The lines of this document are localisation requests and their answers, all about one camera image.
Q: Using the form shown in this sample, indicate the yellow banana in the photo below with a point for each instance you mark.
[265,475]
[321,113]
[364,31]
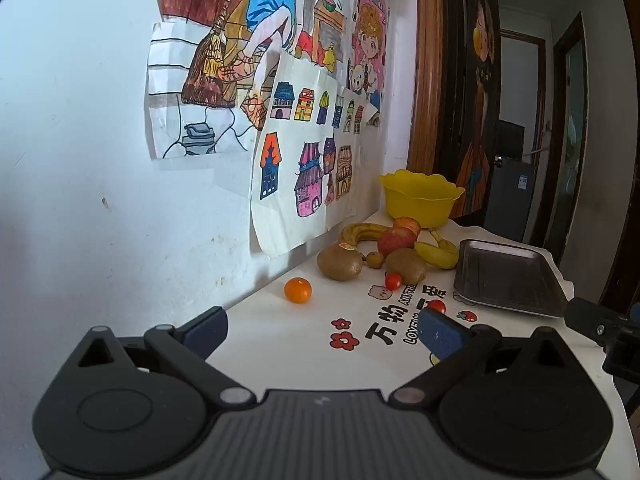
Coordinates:
[444,254]

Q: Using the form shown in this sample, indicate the cherry tomato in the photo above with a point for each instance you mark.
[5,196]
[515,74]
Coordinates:
[437,305]
[393,281]

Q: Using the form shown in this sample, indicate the small orange tangerine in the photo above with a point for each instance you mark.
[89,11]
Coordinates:
[298,290]

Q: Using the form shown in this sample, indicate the brown kiwi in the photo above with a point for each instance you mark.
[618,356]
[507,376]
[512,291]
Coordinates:
[408,264]

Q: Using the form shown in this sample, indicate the pink cartoon girl poster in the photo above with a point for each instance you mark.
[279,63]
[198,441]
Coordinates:
[366,64]

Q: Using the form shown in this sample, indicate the large coloured girl drawing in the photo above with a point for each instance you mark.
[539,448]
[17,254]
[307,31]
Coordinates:
[212,66]

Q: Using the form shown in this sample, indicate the red apple front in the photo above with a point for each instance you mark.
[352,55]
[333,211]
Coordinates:
[395,238]

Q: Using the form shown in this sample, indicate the metal tray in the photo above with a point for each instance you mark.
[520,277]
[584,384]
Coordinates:
[506,277]

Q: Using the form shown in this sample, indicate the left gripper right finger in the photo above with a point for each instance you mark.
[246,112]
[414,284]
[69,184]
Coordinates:
[461,352]

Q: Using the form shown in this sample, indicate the red apple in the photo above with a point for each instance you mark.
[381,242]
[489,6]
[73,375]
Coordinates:
[395,238]
[409,224]

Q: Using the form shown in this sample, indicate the yellow plastic bowl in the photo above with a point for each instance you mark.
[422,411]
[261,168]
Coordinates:
[427,199]

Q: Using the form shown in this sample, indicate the wooden door frame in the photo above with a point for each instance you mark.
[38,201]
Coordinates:
[427,103]

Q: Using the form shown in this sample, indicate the small brown longan fruit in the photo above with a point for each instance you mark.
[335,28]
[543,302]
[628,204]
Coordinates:
[375,260]

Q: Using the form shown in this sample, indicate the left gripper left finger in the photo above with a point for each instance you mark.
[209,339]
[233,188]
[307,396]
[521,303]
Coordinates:
[182,352]

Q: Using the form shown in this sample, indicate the grey washing machine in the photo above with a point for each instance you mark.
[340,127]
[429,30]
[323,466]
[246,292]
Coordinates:
[511,186]

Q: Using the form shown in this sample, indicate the kiwi with sticker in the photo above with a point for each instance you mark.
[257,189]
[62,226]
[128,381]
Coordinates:
[340,262]

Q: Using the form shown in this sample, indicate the brown spotted banana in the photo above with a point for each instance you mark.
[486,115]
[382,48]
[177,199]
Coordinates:
[355,233]

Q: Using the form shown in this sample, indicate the houses drawing paper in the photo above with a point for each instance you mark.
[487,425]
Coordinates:
[304,169]

